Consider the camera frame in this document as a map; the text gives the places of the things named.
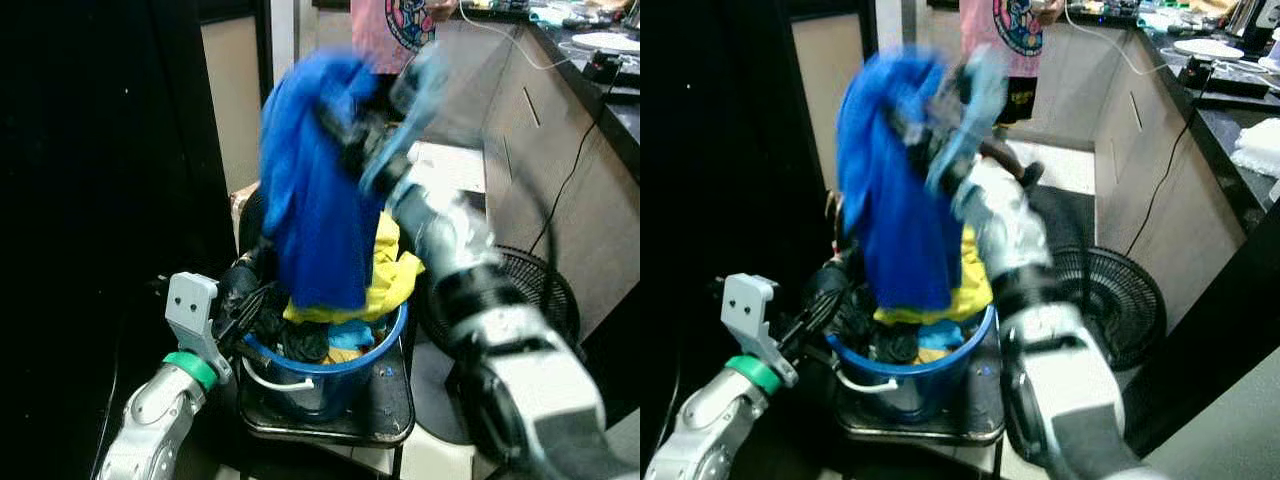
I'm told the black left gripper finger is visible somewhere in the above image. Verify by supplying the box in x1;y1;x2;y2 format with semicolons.
221;254;266;310
802;257;850;310

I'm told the black garment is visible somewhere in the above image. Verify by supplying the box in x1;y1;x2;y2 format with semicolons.
874;324;922;367
284;319;332;364

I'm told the light blue garment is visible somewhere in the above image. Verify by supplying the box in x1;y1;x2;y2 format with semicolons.
327;317;387;352
914;319;972;354

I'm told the blue plastic bucket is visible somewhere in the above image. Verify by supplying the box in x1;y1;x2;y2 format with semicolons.
242;300;410;422
825;305;999;423

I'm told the person in pink shirt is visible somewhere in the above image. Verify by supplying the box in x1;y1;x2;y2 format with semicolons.
957;0;1067;127
349;0;458;77

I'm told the yellow garment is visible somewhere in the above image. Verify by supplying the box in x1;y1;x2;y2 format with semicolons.
282;211;427;327
874;225;995;327

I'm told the black stool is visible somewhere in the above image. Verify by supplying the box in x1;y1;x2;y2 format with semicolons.
234;330;417;448
829;340;1007;448

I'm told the dark counter with brown side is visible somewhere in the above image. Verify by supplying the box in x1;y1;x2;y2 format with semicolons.
1063;0;1280;333
438;0;641;343

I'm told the black floor fan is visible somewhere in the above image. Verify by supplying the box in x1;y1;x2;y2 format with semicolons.
420;246;582;353
1048;244;1169;372

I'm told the small black device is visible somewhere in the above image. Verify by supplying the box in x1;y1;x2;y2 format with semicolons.
582;49;627;84
1177;54;1217;90

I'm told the white plate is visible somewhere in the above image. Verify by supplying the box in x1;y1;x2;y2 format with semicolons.
569;31;641;57
1171;37;1247;62

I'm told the white folded cloth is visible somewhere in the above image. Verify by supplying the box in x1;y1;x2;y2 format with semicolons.
1229;117;1280;182

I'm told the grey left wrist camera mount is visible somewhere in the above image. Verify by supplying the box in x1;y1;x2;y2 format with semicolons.
721;273;800;390
164;271;234;387

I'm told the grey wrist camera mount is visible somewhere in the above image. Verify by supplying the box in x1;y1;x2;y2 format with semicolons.
358;43;452;198
721;273;800;390
924;43;1012;198
164;271;234;387

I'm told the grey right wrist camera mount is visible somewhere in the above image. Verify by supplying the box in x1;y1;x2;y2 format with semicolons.
358;43;452;198
924;43;1012;198

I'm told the white bucket handle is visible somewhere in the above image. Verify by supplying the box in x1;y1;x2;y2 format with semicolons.
834;364;903;394
242;357;317;392

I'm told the thin white cable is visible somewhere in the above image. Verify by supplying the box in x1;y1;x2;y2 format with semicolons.
454;4;573;73
1064;4;1143;77

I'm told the thin black power cable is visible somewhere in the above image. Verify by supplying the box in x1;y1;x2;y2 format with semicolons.
528;60;623;257
1124;70;1203;258

